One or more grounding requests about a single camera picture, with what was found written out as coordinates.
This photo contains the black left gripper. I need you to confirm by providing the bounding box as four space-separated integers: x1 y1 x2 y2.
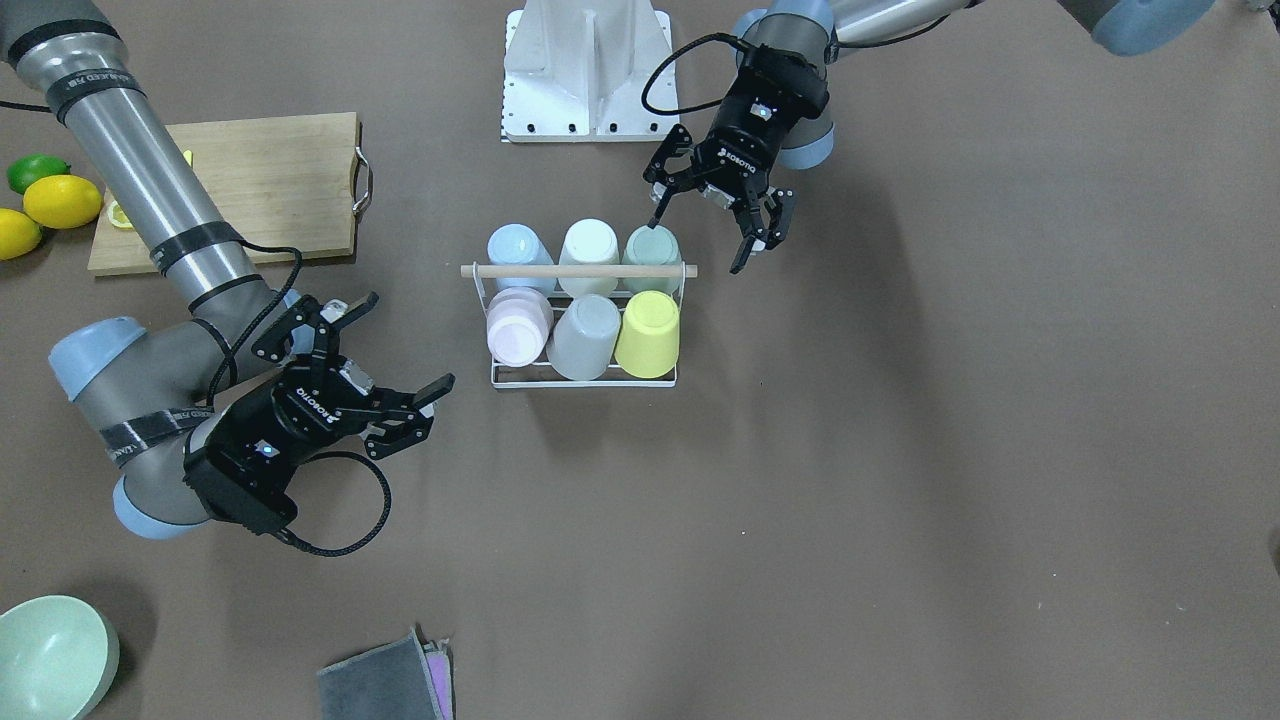
643 44 831 275

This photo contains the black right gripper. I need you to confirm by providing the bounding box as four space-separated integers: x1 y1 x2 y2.
183 292 456 530

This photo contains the green plastic cup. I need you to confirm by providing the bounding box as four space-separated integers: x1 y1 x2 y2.
622 225 684 295

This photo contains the pink plastic cup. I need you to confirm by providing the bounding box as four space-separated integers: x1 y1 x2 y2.
486 287 553 366

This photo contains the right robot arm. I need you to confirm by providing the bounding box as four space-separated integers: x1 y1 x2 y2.
3 1 454 556

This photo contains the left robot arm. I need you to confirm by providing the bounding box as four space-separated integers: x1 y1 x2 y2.
643 1 973 273

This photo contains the white plastic cup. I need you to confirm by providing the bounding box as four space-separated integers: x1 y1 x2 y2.
558 218 620 299

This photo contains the yellow plastic cup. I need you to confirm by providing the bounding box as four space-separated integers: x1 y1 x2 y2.
614 290 680 379

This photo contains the grey plastic cup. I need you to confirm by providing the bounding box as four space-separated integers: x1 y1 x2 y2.
547 293 621 380

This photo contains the light blue plastic cup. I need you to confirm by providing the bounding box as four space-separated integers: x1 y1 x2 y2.
486 223 557 297

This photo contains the wooden cutting board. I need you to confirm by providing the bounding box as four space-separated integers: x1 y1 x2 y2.
87 111 375 277

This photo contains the lemon slice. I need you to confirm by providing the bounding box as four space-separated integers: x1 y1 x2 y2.
105 200 134 231

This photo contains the folded grey cloth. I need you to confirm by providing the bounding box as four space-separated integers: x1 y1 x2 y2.
316 629 456 719

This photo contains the yellow lemon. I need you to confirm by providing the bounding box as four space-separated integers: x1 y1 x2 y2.
0 208 44 263
23 174 104 231

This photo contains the green lime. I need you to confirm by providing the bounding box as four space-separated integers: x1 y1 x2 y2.
6 152 70 195

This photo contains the mint green bowl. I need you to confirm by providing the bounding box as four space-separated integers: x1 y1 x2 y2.
1 594 120 719

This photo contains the white wire cup holder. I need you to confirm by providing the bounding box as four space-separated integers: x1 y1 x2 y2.
460 263 699 389

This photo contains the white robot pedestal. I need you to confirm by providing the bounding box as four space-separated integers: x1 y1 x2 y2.
500 1 678 143

